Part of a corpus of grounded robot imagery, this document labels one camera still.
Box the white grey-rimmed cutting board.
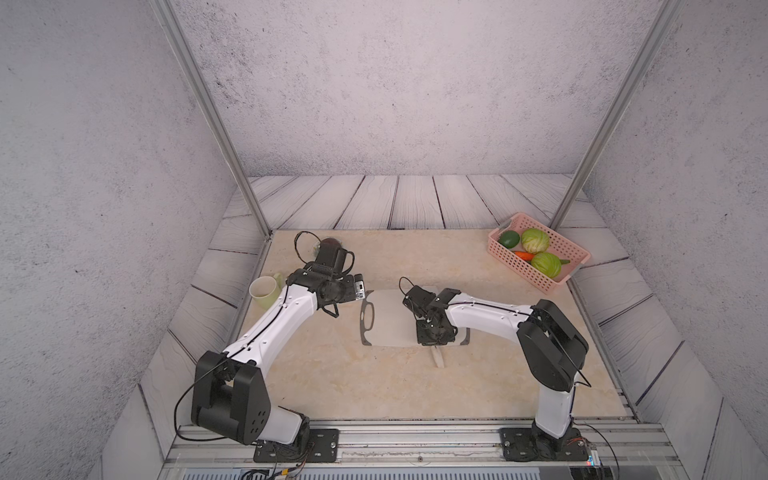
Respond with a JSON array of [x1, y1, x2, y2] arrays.
[[359, 289, 472, 348]]

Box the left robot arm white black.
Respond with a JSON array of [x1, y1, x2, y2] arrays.
[[189, 270, 365, 453]]

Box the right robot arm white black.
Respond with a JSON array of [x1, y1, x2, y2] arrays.
[[403, 286, 589, 440]]

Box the dark purple fruit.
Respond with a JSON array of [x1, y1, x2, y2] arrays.
[[320, 237, 342, 248]]

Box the light green mug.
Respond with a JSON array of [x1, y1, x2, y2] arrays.
[[249, 273, 284, 310]]

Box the orange carrot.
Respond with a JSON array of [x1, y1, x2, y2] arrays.
[[513, 251, 535, 262]]

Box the dark green avocado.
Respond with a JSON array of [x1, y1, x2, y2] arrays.
[[498, 230, 521, 250]]

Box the green cabbage front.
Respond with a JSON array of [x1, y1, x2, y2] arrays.
[[530, 252, 562, 279]]

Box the green cabbage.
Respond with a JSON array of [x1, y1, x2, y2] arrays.
[[521, 228, 550, 254], [530, 252, 562, 279]]

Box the green cabbage back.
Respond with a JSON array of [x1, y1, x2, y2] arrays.
[[521, 228, 550, 254]]

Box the pink plastic basket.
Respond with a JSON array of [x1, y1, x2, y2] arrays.
[[487, 213, 591, 294]]

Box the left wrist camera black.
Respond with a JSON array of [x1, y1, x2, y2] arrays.
[[314, 243, 355, 278]]

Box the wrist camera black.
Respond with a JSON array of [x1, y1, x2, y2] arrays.
[[403, 285, 436, 319], [314, 243, 355, 278]]

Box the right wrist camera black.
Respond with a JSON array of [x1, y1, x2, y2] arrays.
[[403, 285, 436, 319]]

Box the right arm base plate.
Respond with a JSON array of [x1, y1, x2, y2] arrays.
[[499, 426, 591, 462]]

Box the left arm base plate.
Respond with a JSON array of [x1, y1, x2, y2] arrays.
[[253, 428, 340, 464]]

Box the aluminium rail frame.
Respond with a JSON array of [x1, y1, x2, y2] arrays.
[[157, 419, 685, 480]]

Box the left metal corner post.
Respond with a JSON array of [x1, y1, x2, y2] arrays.
[[150, 0, 273, 238]]

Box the metal corner post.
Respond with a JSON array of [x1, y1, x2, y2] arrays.
[[150, 0, 273, 238], [549, 0, 683, 230]]

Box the right metal corner post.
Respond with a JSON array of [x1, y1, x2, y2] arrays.
[[549, 0, 683, 230]]

